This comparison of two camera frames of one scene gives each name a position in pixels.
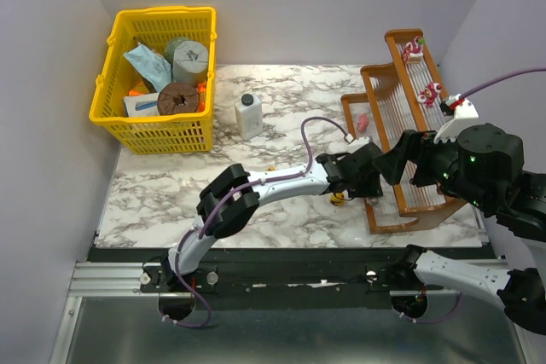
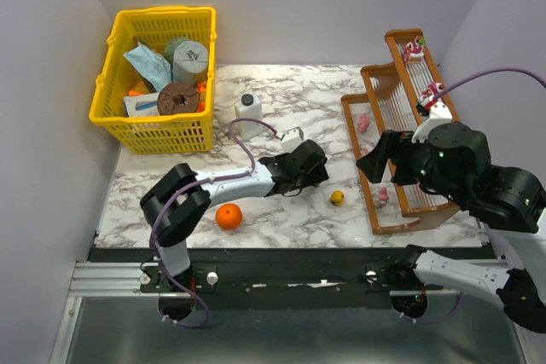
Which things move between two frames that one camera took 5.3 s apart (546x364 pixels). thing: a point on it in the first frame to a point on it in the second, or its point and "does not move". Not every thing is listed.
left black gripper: x=367 y=187 to x=310 y=164
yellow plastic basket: x=150 y=26 does not move
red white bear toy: x=413 y=51 does not move
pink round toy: x=363 y=123 does not move
